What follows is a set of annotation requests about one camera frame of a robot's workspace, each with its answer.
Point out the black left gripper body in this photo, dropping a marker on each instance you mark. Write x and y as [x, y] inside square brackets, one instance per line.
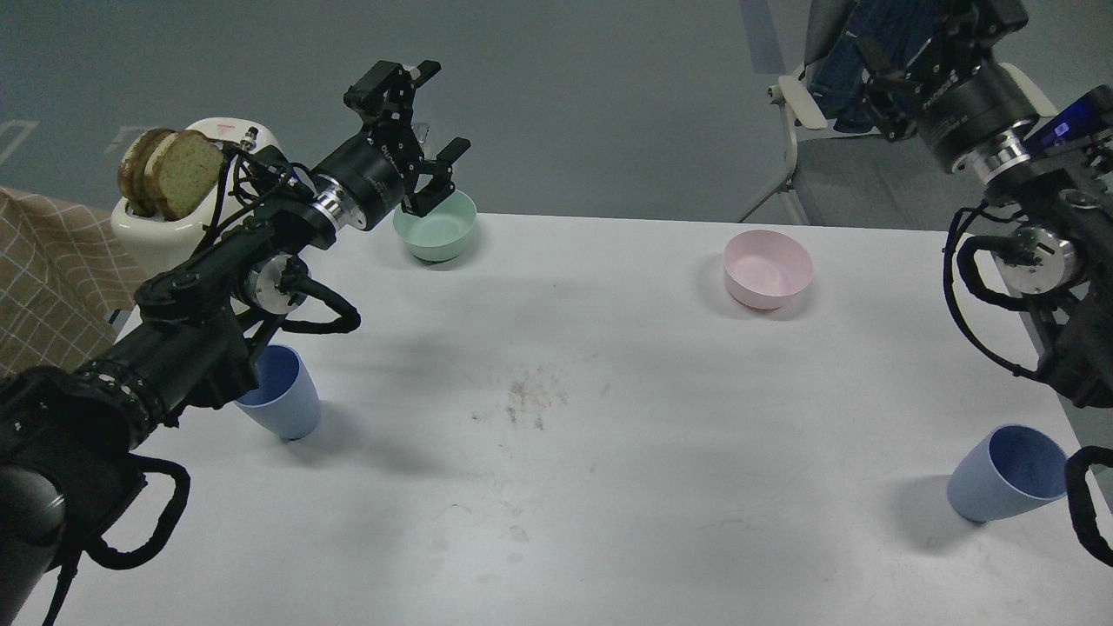
[383, 165]

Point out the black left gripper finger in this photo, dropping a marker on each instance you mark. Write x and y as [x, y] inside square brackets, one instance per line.
[414, 77]
[446, 158]

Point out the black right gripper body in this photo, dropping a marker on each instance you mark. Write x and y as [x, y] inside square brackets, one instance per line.
[953, 94]

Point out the blue cup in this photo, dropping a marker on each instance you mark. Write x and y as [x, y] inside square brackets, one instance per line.
[285, 401]
[1013, 470]

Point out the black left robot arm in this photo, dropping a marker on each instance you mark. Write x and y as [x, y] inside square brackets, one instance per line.
[73, 484]

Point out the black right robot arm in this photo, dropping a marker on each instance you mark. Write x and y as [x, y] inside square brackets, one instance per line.
[1039, 243]

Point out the blue denim jacket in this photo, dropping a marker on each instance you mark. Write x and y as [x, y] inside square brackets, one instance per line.
[837, 76]

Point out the green bowl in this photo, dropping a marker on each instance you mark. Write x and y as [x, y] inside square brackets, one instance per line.
[442, 235]

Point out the front bread slice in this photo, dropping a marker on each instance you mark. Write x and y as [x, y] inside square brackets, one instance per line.
[180, 172]

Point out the bread slice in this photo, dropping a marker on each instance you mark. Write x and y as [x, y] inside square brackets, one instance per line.
[130, 173]
[180, 172]

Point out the cream toaster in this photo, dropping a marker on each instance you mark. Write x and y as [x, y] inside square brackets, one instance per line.
[159, 245]

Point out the rear bread slice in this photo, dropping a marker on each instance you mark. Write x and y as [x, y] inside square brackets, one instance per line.
[130, 173]

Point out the pink bowl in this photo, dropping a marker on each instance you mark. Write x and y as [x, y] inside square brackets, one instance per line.
[765, 269]

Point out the beige checked cloth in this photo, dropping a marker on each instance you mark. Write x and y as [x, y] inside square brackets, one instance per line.
[63, 273]

